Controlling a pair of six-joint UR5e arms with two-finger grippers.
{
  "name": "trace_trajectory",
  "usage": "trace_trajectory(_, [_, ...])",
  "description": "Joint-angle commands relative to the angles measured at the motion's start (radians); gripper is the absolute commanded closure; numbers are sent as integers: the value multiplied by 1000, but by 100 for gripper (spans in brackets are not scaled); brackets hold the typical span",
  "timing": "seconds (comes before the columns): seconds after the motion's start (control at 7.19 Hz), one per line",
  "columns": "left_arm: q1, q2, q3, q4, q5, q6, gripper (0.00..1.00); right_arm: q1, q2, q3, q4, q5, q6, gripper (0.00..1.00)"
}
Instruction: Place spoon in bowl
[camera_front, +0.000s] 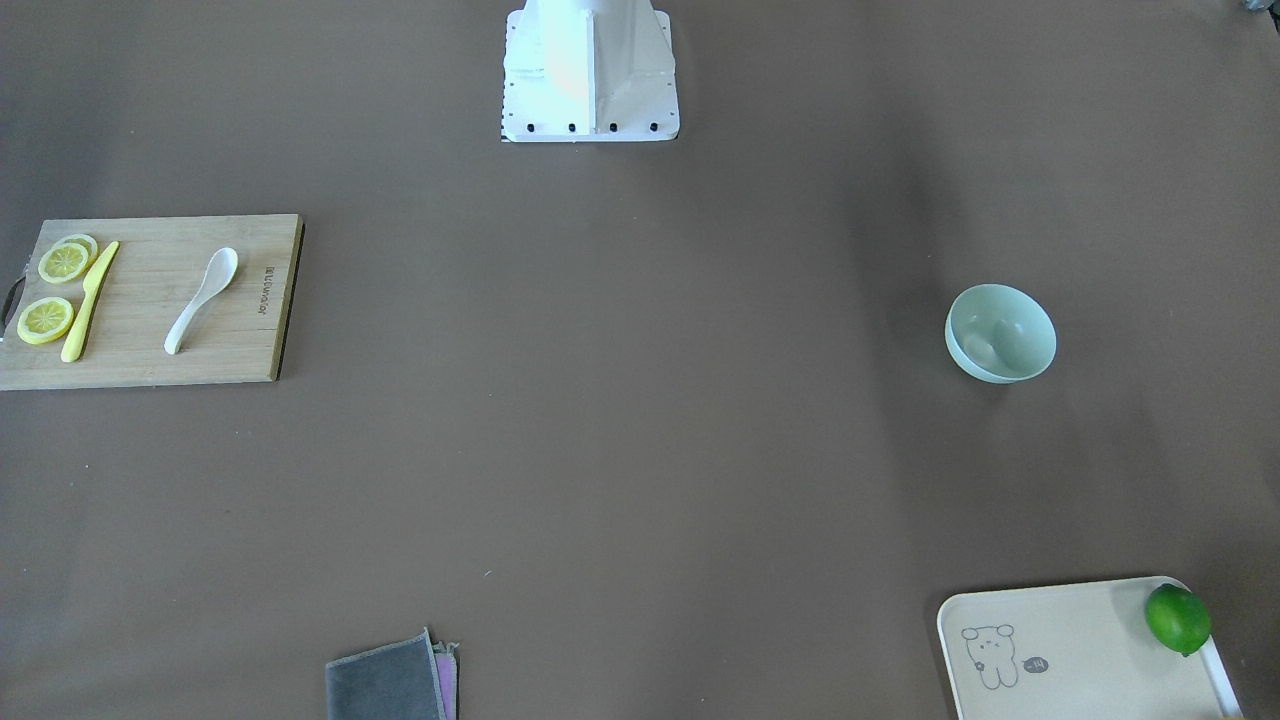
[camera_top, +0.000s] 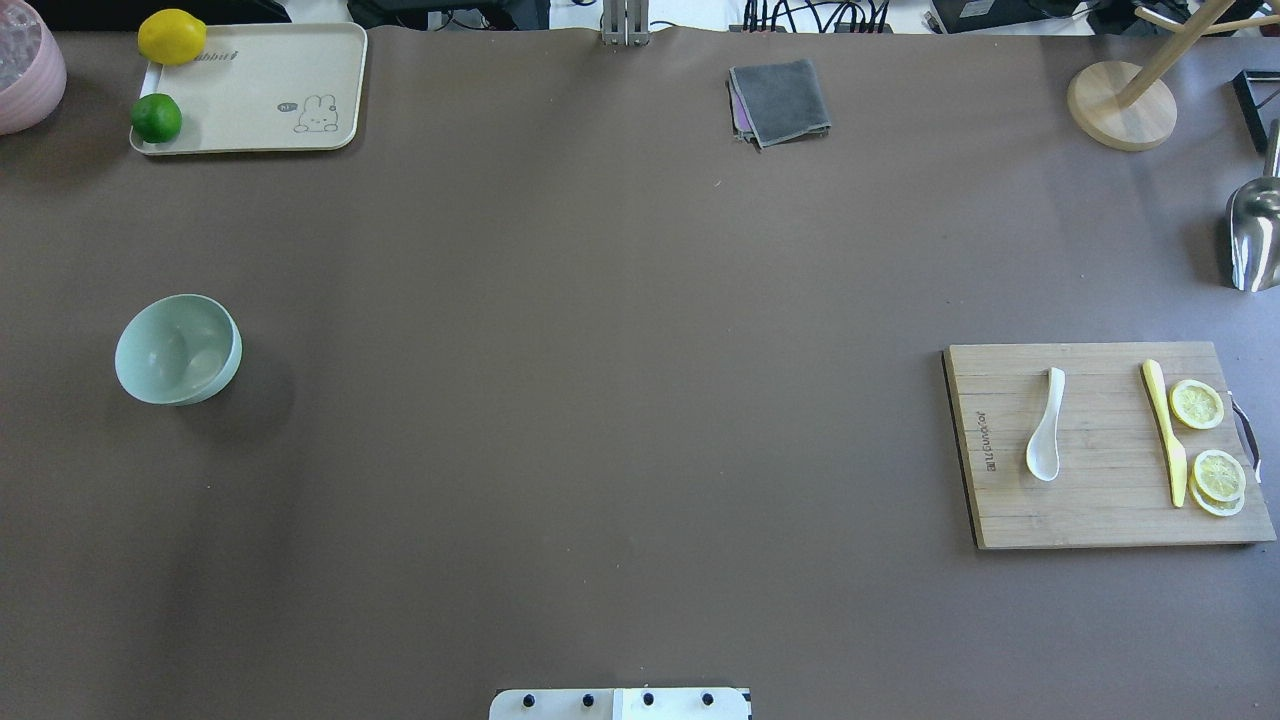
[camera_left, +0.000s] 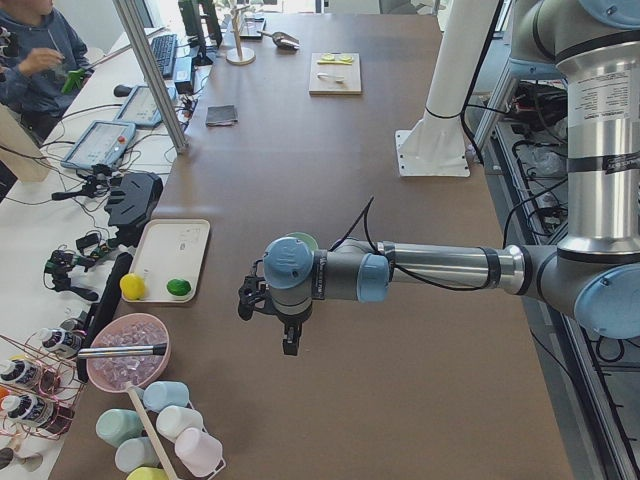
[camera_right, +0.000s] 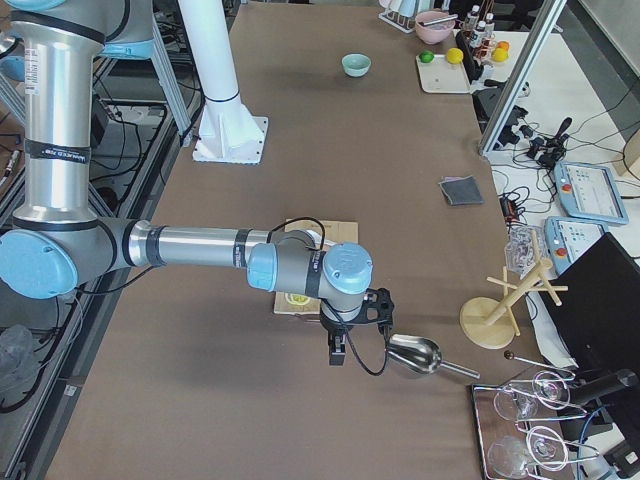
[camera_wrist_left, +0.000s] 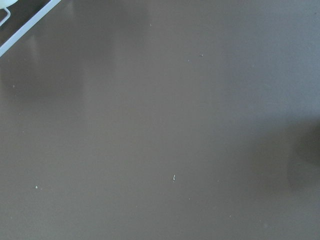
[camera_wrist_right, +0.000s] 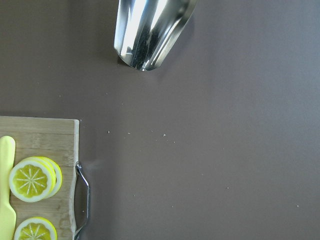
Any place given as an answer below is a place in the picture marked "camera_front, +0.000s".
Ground grey folded cloth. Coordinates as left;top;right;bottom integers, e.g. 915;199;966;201
325;628;460;719

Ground yellow plastic knife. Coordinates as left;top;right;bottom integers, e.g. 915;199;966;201
60;241;120;363

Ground green lime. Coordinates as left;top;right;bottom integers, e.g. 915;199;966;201
1144;583;1213;657

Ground white ceramic spoon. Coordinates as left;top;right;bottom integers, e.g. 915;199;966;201
163;247;239;355

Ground white camera post with base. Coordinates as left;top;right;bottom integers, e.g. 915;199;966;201
500;1;681;143

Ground lemon slice near knife handle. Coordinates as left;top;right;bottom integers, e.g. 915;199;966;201
17;296;76;345

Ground bamboo cutting board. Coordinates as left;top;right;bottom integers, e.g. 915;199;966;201
1;214;305;391

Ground cream plastic tray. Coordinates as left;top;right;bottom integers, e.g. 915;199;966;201
937;577;1243;719

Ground lemon slice near knife tip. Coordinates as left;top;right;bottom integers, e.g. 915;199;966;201
37;234;99;284

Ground pale green bowl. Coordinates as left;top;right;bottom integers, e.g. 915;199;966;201
943;283;1059;384

